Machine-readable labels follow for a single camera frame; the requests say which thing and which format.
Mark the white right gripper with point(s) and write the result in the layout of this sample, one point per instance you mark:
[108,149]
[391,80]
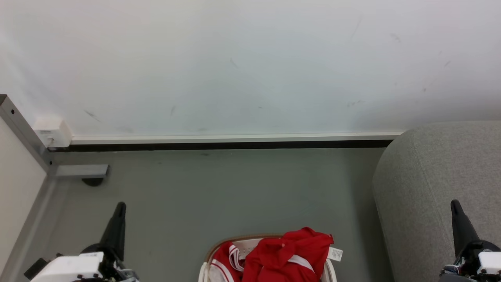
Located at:
[489,263]

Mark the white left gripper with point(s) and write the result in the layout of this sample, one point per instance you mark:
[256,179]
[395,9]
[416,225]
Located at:
[66,268]

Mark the red and white jersey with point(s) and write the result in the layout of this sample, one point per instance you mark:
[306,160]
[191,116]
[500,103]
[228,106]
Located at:
[282,254]

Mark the grey fabric sofa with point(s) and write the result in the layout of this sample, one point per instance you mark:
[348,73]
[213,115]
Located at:
[430,188]

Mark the black round foot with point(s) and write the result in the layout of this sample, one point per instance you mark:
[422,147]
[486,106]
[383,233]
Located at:
[92,181]

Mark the white side panel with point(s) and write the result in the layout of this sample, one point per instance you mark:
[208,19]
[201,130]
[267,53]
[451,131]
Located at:
[17,184]

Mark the black skirting strip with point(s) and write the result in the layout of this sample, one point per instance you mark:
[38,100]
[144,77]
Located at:
[219,146]

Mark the white laundry basket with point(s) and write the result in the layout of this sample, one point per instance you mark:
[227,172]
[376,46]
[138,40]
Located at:
[250,244]

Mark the white wall trunking box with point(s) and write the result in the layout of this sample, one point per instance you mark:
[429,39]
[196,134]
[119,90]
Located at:
[53,132]

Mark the grey metal frame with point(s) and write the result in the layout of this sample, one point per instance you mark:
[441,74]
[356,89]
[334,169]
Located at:
[23,133]

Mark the white wall trunking strip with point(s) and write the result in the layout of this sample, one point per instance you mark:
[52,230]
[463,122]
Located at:
[235,138]

